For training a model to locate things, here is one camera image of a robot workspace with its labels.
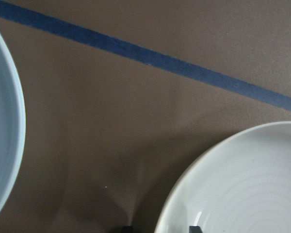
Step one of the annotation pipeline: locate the light blue round plate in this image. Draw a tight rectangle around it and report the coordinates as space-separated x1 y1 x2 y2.
0 18 27 220

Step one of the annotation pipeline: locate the white round plate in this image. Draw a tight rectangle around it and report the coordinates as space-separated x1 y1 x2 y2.
154 121 291 233

